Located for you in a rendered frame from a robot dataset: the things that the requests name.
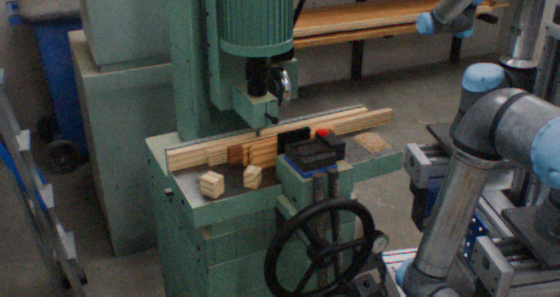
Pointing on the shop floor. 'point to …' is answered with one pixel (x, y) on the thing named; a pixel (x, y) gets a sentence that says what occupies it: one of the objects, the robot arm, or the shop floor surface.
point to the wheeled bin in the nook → (56, 70)
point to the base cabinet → (186, 272)
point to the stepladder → (18, 168)
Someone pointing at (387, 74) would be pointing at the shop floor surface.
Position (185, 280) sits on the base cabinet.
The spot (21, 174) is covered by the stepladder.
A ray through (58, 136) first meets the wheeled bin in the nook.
